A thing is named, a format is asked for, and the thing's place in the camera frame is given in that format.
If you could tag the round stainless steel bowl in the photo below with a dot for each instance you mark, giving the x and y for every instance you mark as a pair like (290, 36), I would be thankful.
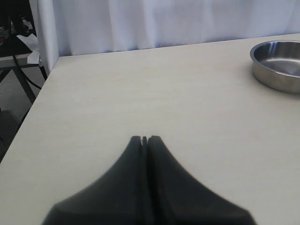
(276, 64)

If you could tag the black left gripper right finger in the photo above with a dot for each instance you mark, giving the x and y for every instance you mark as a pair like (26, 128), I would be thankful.
(180, 199)

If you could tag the white curtain backdrop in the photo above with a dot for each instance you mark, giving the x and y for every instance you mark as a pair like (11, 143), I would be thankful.
(77, 27)

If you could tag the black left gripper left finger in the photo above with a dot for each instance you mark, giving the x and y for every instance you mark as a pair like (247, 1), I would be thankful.
(118, 197)

